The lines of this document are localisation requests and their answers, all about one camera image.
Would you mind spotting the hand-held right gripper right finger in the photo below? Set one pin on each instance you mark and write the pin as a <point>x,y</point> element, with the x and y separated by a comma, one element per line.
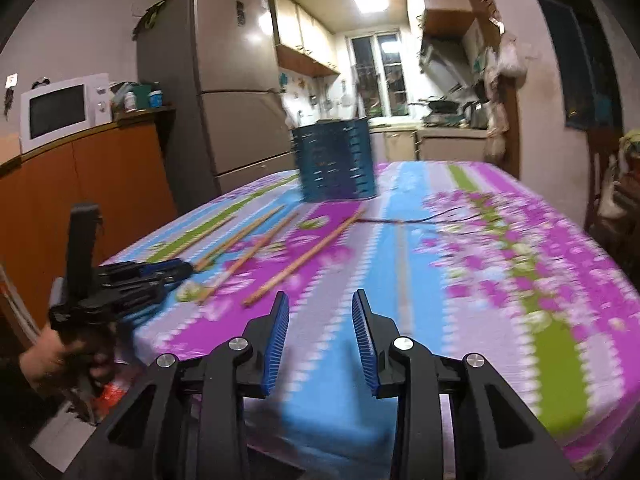
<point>362,340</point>

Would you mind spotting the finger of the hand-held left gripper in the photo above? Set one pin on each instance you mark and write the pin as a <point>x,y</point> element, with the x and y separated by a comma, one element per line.
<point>150,266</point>
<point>172,275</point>

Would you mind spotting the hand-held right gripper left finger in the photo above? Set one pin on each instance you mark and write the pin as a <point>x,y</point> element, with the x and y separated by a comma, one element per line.
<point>277,340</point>

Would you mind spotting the wooden chopstick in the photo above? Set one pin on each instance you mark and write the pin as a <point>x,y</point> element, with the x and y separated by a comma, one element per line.
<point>250,259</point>
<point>240,236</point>
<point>305,257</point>

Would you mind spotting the blue perforated utensil holder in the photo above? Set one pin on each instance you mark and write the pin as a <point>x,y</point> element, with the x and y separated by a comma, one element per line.
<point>335,170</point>

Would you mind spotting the person's left hand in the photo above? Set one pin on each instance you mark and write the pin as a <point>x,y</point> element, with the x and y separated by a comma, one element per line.
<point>47,355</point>

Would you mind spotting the orange wooden cabinet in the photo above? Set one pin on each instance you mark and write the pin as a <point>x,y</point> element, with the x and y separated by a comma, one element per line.
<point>115,175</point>

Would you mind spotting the floral striped tablecloth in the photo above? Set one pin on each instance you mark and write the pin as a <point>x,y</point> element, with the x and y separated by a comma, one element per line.
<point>475,285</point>

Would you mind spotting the small white bottle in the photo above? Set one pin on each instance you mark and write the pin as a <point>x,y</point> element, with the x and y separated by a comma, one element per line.
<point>130,102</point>

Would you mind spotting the blue lidded jar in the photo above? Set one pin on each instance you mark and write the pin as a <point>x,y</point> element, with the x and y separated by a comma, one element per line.
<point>155,100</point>

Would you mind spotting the green container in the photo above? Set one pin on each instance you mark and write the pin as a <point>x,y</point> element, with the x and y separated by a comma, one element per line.
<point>144,91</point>

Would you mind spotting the pink box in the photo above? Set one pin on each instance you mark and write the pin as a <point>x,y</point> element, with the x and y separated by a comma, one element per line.
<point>7,146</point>

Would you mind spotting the white microwave oven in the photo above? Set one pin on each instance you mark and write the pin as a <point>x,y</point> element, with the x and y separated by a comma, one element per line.
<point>55,110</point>

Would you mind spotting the kitchen base cabinets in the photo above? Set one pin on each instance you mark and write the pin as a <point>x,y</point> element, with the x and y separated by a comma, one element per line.
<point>440,147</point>

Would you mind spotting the round eared ornament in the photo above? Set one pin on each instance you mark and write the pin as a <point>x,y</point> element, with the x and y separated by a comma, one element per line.
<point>40,82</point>

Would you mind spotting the silver refrigerator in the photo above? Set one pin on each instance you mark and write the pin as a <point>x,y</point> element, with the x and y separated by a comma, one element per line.
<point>225,60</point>

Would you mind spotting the gas stove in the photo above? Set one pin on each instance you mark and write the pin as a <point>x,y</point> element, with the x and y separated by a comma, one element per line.
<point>445,120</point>

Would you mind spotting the black wok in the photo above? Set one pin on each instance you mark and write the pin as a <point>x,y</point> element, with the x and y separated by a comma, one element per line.
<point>442,105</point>

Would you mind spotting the steel electric kettle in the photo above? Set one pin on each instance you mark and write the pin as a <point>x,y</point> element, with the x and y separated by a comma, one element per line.
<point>477,116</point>

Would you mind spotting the dark bundle on refrigerator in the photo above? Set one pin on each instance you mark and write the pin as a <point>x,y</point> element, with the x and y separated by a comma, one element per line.
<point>150,12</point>

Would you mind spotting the hanging cloth bag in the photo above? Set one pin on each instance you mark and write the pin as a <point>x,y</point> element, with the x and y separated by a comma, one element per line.
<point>495,122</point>

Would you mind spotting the kitchen window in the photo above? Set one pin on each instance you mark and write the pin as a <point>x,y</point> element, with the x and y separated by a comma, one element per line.
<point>377,75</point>

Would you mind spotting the refrigerator door sticker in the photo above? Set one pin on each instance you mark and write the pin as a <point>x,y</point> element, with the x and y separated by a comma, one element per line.
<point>240,12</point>

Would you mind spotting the range hood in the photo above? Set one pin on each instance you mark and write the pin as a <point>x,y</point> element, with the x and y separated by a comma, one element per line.
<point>442,62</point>

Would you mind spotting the wooden chair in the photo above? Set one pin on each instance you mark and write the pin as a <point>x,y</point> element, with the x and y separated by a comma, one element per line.
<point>600,175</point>

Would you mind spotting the white hanging plastic bag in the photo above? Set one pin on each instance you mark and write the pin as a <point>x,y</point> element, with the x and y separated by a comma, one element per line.
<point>512,57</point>

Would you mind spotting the dark barred window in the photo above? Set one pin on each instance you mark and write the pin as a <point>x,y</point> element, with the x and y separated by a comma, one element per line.
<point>575,60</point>

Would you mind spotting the hanging wall ornament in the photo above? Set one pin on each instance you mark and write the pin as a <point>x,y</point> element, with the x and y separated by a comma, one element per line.
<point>7,102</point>

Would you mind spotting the white wall switch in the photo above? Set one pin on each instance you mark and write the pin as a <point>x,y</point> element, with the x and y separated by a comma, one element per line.
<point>11,80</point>

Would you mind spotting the cream wall cabinets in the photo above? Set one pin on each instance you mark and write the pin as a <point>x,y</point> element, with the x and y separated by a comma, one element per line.
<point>305,35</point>

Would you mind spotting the wooden wall cabinet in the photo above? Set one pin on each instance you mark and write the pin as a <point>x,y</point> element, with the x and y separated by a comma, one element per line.
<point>442,10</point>

